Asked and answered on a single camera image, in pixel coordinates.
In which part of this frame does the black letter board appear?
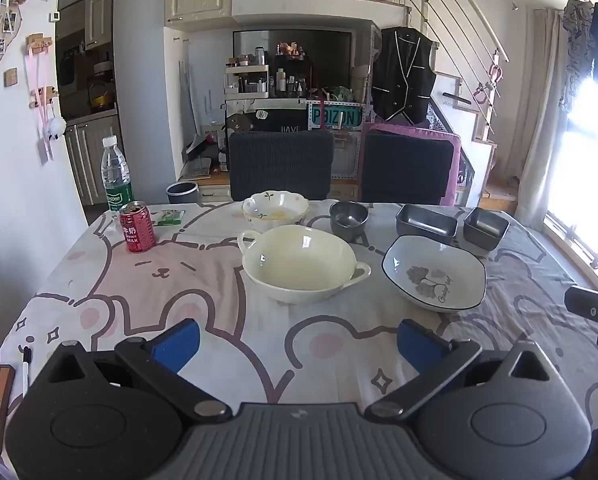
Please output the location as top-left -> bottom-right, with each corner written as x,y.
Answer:
256,107 -> 310,133

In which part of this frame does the cream two-handled bowl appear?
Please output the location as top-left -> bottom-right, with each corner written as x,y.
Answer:
237,225 -> 372,305

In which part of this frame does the dark blue chair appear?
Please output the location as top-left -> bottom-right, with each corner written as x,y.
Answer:
228,130 -> 335,202
360,130 -> 455,206

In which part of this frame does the kitchen base cabinet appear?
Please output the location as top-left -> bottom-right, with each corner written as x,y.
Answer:
65,112 -> 122,206

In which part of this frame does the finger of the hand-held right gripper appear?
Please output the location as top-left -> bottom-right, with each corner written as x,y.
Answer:
564,285 -> 598,320

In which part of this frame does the white leaf print plate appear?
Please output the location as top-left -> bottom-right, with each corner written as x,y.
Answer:
381,235 -> 487,314

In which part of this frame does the beige curtain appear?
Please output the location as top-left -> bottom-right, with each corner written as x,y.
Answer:
516,7 -> 572,231

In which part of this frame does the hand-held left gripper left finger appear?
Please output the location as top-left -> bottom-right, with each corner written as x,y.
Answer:
39,319 -> 233,423

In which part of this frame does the stair railing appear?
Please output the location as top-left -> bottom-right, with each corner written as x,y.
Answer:
409,0 -> 510,131

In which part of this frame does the white pen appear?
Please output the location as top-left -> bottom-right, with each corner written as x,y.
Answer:
21,346 -> 33,396

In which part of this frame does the black vest with white trim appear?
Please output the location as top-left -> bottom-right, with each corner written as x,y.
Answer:
370,26 -> 437,126

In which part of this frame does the bear print tablecloth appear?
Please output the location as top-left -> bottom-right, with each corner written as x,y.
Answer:
0,200 -> 598,480

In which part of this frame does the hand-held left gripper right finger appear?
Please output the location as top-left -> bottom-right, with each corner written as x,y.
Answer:
364,319 -> 555,423

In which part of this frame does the red drink can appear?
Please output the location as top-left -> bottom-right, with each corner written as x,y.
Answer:
119,201 -> 156,254

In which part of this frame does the round steel bowl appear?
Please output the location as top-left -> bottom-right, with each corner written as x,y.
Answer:
329,200 -> 370,242

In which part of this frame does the wooden staircase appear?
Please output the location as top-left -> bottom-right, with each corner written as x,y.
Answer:
431,72 -> 520,216

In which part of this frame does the clear plastic water bottle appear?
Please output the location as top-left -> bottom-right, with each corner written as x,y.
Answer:
101,136 -> 134,216

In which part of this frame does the white cosmetics shelf rack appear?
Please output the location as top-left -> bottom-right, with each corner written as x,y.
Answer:
223,63 -> 271,99

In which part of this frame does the patterned hanging garment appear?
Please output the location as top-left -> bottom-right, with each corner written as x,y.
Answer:
559,0 -> 598,110

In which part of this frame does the grey trash bin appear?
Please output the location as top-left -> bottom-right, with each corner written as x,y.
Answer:
166,181 -> 200,206

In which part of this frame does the square steel bowl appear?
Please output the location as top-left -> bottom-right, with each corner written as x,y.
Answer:
463,207 -> 510,252

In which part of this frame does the rectangular steel tray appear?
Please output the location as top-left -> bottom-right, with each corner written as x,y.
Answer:
395,203 -> 458,246

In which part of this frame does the pink chair cushion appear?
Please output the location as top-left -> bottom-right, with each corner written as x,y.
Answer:
357,121 -> 462,207

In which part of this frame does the floral bowl with yellow rim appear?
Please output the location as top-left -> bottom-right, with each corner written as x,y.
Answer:
242,191 -> 311,233

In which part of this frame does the teal licence plate sign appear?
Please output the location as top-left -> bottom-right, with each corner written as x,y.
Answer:
306,102 -> 364,131

